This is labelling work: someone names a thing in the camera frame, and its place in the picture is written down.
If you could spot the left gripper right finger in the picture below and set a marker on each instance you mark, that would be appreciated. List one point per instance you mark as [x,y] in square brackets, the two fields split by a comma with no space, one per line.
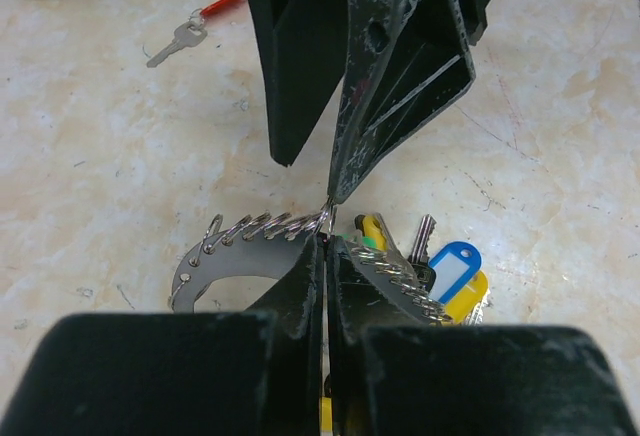
[392,375]

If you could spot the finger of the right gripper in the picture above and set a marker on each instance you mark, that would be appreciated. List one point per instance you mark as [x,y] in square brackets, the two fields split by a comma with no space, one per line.
[302,48]
[406,62]

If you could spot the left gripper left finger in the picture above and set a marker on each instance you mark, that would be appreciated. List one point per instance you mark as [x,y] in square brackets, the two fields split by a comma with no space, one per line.
[254,372]

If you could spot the large keyring with tagged keys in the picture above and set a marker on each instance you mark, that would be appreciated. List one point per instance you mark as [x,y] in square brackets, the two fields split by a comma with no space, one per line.
[449,289]

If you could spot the key with red fob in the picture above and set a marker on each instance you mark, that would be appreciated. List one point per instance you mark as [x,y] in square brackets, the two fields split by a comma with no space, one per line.
[191,33]

